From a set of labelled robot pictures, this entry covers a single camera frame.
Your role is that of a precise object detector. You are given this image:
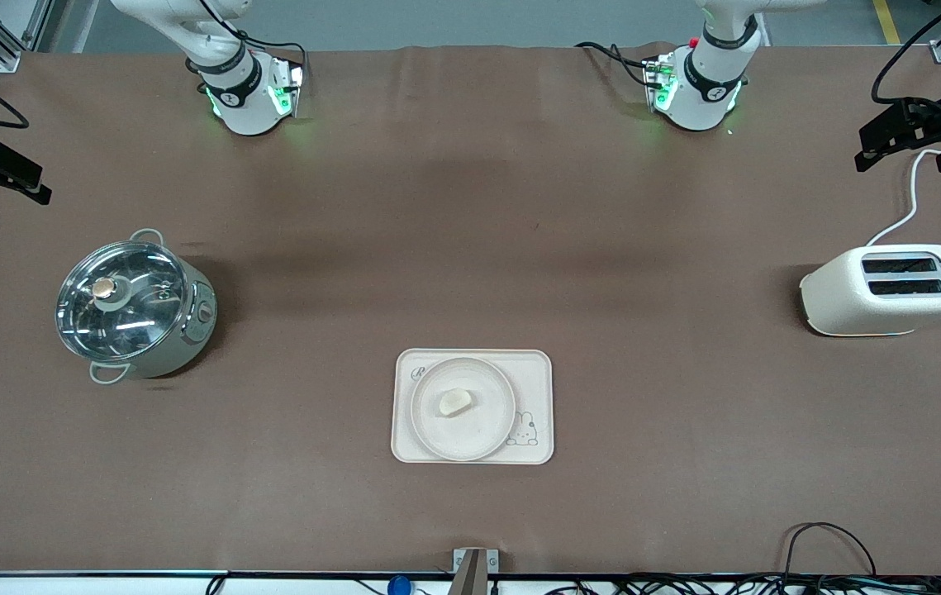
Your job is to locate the black right base cable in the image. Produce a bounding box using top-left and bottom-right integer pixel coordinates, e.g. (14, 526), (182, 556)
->
(189, 0), (308, 83)

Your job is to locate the cream two-slot toaster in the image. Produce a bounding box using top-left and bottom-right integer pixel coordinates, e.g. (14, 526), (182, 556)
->
(799, 244), (941, 337)

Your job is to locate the metal bracket at table edge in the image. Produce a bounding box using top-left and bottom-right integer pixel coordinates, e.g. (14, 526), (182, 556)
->
(452, 548), (500, 595)

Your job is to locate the steel pot with glass lid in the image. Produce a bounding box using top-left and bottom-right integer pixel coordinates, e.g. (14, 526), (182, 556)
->
(57, 229), (219, 386)

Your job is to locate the brown table cloth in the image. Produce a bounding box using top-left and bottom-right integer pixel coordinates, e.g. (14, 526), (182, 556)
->
(0, 45), (941, 577)

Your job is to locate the glass pot lid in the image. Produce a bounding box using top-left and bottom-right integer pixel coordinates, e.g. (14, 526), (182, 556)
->
(55, 241), (190, 363)

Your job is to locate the black looped cable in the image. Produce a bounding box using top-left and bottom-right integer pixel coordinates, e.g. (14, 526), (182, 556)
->
(782, 521), (878, 579)

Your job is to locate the cream rabbit print tray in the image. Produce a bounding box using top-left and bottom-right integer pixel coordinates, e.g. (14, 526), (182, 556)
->
(391, 349), (554, 465)

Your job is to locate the black cable bundle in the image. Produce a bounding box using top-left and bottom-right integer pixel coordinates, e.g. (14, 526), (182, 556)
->
(536, 574), (941, 595)

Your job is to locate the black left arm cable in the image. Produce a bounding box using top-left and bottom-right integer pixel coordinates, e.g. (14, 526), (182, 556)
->
(871, 0), (941, 105)

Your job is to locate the black left base cable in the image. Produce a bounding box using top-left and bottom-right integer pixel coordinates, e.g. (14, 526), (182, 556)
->
(575, 40), (661, 88)

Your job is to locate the cream round plate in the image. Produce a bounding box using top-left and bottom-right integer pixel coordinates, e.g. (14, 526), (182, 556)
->
(411, 357), (517, 461)

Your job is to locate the black base cable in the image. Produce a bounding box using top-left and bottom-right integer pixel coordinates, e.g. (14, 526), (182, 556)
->
(575, 40), (661, 88)
(189, 0), (308, 83)

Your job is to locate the white toaster cable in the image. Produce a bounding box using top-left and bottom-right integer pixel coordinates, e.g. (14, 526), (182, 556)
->
(865, 149), (941, 247)

